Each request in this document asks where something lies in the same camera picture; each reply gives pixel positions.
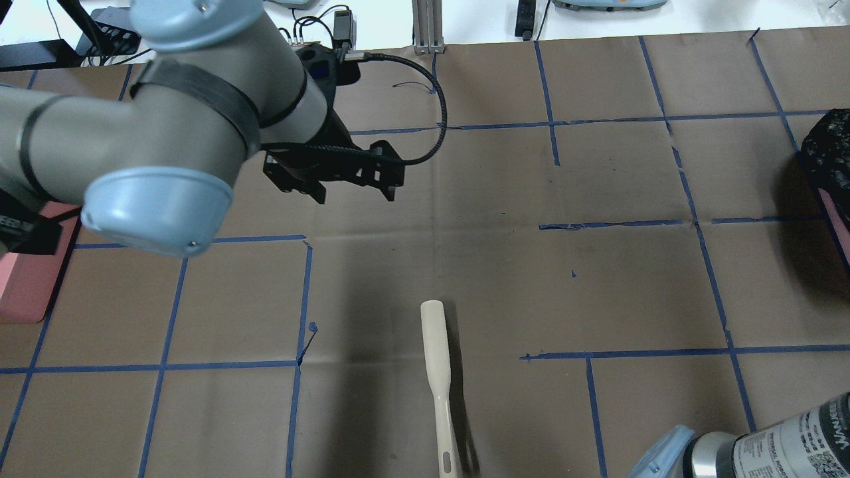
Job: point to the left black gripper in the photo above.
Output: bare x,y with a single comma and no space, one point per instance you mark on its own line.
334,135

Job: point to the cream hand brush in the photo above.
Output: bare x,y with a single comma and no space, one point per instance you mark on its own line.
436,353

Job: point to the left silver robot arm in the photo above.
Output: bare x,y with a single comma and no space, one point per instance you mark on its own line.
158,172

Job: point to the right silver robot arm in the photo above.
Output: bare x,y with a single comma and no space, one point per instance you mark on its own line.
813,443

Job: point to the pink bin right side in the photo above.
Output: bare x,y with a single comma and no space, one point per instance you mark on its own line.
838,224

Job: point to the black power adapter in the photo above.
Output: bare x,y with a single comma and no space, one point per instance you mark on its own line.
343,29

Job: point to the black power strip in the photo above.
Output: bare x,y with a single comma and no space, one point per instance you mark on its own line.
524,24

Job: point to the aluminium frame post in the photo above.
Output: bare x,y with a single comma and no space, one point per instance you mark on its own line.
427,27

